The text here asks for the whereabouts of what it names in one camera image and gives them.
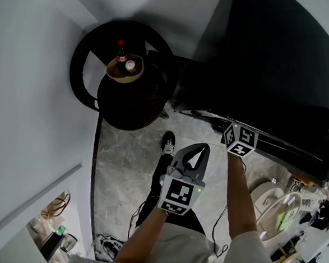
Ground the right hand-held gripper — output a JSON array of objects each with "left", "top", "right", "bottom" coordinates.
[{"left": 219, "top": 119, "right": 261, "bottom": 160}]

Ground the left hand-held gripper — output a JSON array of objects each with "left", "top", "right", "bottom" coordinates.
[{"left": 153, "top": 142, "right": 215, "bottom": 218}]

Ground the black mini fridge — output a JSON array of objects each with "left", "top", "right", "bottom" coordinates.
[{"left": 165, "top": 0, "right": 329, "bottom": 196}]

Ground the small cola bottle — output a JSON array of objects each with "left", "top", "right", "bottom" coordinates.
[{"left": 114, "top": 38, "right": 129, "bottom": 66}]

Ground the person's right forearm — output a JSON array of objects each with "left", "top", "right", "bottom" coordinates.
[{"left": 223, "top": 152, "right": 259, "bottom": 241}]

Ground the person's left forearm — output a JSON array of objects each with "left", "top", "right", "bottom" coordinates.
[{"left": 109, "top": 208, "right": 172, "bottom": 263}]

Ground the round beige side table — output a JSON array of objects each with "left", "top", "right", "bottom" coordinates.
[{"left": 248, "top": 178, "right": 305, "bottom": 242}]

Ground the black wicker chair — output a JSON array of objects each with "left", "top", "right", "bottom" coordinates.
[{"left": 65, "top": 16, "right": 182, "bottom": 135}]

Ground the green box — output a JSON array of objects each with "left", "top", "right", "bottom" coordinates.
[{"left": 274, "top": 206, "right": 300, "bottom": 231}]

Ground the person's grey shirt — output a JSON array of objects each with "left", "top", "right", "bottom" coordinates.
[{"left": 57, "top": 214, "right": 272, "bottom": 263}]

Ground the beige bowl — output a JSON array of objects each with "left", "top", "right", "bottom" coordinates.
[{"left": 104, "top": 53, "right": 146, "bottom": 86}]

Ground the orange can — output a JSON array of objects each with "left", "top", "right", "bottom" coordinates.
[{"left": 124, "top": 59, "right": 138, "bottom": 75}]

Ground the brown bag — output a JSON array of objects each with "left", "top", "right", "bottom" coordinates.
[{"left": 39, "top": 190, "right": 73, "bottom": 219}]

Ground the metal kettle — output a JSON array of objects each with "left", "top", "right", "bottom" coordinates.
[{"left": 58, "top": 232, "right": 78, "bottom": 253}]

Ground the black cable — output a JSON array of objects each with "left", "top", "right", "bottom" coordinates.
[
  {"left": 125, "top": 193, "right": 164, "bottom": 239},
  {"left": 210, "top": 204, "right": 233, "bottom": 258}
]

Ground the power strip with cables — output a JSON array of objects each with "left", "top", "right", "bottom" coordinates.
[{"left": 94, "top": 232, "right": 127, "bottom": 263}]

